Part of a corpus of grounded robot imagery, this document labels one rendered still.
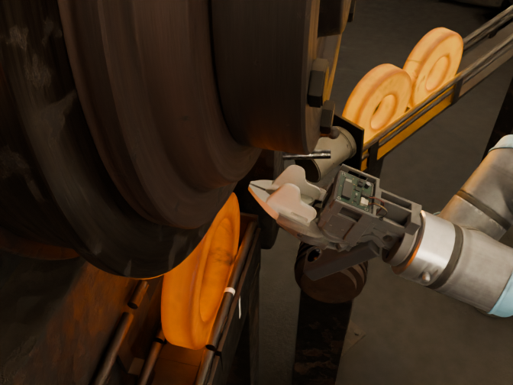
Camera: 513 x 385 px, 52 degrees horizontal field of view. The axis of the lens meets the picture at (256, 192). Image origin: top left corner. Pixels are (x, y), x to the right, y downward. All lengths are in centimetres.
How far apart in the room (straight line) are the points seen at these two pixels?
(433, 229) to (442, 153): 139
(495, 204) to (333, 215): 27
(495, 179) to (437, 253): 19
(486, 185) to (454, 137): 134
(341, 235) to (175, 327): 24
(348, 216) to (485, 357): 93
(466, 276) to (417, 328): 82
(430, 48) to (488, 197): 30
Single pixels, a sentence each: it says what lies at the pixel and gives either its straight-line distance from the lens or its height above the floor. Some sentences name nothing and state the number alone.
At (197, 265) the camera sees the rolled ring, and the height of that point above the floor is 82.
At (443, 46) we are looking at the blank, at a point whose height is 78.
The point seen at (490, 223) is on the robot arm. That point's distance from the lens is 83.
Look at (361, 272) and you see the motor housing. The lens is 95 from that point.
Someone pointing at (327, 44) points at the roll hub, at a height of 102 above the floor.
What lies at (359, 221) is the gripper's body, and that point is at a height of 77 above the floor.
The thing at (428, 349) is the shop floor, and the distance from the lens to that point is 149.
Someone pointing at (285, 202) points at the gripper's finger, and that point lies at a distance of 67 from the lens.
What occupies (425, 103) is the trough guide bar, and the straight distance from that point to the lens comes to 102.
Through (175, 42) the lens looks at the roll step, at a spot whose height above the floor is 112.
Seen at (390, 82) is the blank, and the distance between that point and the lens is 92.
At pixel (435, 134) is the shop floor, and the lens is 216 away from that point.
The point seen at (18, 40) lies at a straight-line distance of 20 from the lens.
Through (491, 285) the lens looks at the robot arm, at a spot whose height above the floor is 70.
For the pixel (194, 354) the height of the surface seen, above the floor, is 66.
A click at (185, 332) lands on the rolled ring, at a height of 76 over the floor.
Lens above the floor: 123
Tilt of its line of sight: 43 degrees down
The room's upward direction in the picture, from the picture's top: straight up
